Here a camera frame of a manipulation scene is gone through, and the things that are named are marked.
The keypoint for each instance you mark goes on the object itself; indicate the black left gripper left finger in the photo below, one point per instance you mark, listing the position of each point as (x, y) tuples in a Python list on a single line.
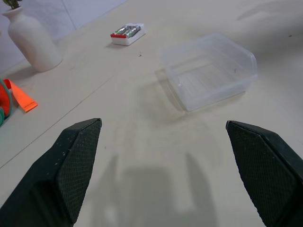
[(52, 175)]

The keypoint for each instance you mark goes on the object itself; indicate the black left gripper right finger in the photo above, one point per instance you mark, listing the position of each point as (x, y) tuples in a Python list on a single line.
[(265, 170)]

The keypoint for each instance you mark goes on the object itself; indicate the clear plastic container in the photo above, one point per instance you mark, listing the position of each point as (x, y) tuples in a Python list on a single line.
[(209, 71)]

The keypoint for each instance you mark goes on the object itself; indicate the white ceramic vase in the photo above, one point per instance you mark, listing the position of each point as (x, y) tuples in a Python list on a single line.
[(32, 40)]

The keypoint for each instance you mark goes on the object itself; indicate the green silver battery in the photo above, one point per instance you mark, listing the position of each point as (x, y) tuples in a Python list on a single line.
[(121, 30), (132, 32)]

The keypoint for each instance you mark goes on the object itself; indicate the white battery case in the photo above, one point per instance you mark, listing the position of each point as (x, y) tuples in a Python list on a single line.
[(127, 33)]

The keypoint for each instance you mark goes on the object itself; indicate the green plant in vase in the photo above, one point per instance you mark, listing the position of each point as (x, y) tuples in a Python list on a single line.
[(13, 3)]

